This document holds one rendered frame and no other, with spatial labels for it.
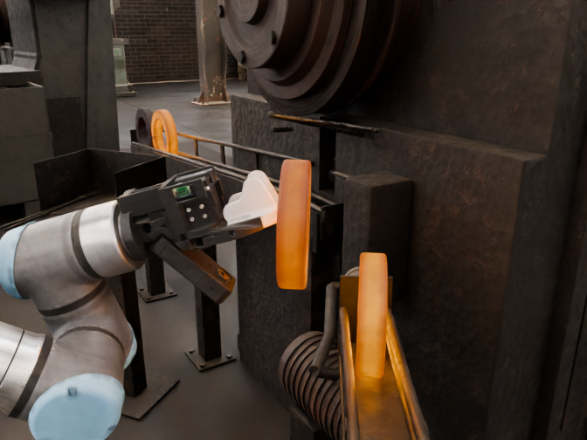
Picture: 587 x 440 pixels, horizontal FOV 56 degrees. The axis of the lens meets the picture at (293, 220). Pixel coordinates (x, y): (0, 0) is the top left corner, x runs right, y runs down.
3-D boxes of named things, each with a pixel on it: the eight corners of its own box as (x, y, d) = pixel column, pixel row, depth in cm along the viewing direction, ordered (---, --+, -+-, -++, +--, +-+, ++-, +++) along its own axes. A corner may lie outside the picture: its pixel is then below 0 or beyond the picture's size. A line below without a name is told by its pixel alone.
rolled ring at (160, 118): (163, 174, 194) (173, 173, 196) (172, 139, 180) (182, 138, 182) (148, 135, 202) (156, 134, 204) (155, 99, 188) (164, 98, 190)
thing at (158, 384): (115, 362, 182) (89, 147, 159) (183, 381, 173) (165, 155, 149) (70, 398, 165) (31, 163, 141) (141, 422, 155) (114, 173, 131)
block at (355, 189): (381, 284, 111) (388, 168, 103) (409, 299, 105) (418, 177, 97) (338, 297, 106) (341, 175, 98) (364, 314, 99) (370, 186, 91)
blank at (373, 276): (380, 378, 75) (355, 376, 75) (383, 266, 79) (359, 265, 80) (385, 379, 60) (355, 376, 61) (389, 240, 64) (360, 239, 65)
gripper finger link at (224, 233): (258, 220, 62) (185, 238, 63) (262, 233, 62) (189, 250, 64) (263, 208, 66) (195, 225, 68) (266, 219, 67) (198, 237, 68)
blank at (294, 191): (312, 154, 72) (286, 153, 73) (309, 168, 57) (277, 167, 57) (308, 267, 76) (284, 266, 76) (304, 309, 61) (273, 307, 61)
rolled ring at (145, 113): (147, 107, 196) (155, 106, 198) (132, 108, 212) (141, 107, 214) (153, 159, 200) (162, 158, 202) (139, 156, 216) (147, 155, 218)
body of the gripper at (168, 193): (205, 177, 61) (107, 204, 63) (230, 247, 64) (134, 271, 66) (218, 162, 69) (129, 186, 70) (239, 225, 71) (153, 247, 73)
